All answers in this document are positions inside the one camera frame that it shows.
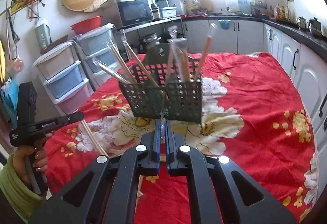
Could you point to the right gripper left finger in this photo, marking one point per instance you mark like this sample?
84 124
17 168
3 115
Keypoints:
106 190

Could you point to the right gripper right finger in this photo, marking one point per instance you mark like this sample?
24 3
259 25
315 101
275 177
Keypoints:
219 191

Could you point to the chopstick pair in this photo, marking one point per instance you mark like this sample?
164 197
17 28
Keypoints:
96 144

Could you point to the chopsticks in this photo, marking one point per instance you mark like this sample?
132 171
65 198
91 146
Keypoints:
145 82
212 30

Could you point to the green sleeved left forearm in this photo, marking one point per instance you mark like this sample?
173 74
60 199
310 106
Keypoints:
18 202

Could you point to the left hand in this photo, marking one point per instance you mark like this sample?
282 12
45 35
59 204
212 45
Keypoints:
41 162

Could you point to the left plastic drawer tower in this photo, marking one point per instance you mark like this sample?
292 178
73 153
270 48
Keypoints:
62 75

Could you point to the plastic drawer tower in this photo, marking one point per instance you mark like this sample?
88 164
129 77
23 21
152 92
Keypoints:
96 44
62 75

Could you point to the red floral blanket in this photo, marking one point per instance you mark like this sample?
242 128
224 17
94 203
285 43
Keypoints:
165 198

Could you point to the right plastic drawer tower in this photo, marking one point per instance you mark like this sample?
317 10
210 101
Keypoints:
96 44

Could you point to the dark green utensil basket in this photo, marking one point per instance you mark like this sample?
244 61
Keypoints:
175 99

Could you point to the red plastic basin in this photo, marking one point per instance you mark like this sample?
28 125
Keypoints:
87 25

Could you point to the metal shelf rack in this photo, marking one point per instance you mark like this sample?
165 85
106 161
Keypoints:
138 35

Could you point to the steel pot stack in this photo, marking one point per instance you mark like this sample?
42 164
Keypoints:
149 40

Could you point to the white base cabinets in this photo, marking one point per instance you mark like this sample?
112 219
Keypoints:
281 52

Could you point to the black microwave oven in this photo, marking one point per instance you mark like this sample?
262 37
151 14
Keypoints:
127 13

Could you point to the blue hanging bin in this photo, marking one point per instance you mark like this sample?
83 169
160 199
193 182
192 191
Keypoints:
225 24

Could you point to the black countertop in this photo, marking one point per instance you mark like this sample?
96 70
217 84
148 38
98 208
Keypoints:
316 43

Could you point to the blue storage box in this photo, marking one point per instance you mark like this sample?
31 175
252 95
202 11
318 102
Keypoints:
168 12

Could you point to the steel kettle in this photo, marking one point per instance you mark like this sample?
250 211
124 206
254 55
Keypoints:
301 22

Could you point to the green knife block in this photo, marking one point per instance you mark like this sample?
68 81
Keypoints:
245 6

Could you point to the dark teapot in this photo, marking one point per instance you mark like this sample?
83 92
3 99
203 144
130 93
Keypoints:
314 26

